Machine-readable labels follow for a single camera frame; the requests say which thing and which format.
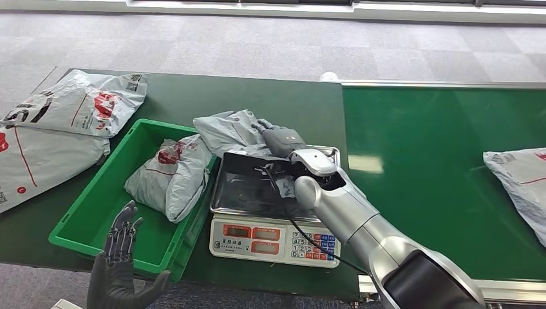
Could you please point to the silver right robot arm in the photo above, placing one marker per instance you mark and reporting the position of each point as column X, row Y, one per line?
column 354, row 217

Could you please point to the grey courier bag red line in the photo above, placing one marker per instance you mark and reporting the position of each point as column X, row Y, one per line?
column 520, row 183

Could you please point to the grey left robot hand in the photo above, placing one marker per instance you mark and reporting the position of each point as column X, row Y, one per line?
column 113, row 273

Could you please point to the plain grey courier bag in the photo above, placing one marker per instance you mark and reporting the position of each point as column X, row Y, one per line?
column 226, row 130

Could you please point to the green plastic bin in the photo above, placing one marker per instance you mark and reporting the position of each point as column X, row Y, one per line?
column 98, row 221

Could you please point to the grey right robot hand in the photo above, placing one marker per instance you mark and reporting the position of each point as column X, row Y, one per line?
column 281, row 140

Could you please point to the white electronic weighing scale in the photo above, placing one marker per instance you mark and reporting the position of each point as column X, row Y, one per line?
column 256, row 245

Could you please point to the grey courier bag red print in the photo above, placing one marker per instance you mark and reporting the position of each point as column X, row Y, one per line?
column 179, row 179

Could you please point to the large white courier bag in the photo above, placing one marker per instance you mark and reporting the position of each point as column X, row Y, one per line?
column 51, row 162

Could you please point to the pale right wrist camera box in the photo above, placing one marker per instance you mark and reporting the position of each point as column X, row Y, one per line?
column 313, row 161

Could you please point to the grey courier bag black lettering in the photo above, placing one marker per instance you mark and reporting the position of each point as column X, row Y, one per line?
column 85, row 102

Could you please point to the green conveyor belt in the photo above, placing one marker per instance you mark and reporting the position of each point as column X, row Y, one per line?
column 426, row 170

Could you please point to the white round cap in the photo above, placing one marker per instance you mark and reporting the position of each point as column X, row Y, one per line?
column 328, row 77

